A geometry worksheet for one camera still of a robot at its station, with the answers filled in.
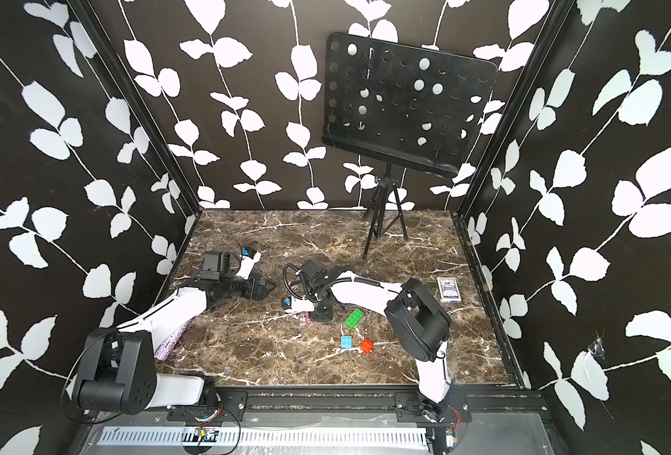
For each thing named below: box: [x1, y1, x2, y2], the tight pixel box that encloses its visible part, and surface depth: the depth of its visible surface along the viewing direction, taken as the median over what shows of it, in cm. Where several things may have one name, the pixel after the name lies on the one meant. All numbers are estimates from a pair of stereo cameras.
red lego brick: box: [359, 338, 375, 355], surface depth 85 cm
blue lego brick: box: [340, 335, 354, 349], surface depth 86 cm
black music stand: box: [321, 32, 499, 258], surface depth 67 cm
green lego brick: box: [344, 308, 365, 329], surface depth 91 cm
